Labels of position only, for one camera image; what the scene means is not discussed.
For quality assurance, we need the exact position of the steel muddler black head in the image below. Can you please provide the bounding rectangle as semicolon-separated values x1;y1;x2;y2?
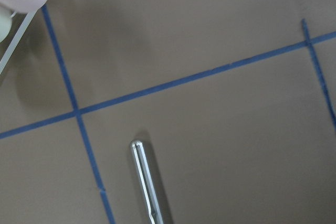
131;140;164;224

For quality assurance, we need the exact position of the white cup on rack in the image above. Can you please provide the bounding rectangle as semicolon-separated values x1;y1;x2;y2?
0;6;12;42

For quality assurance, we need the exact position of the white wire cup rack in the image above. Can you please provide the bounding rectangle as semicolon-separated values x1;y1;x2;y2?
1;4;40;72

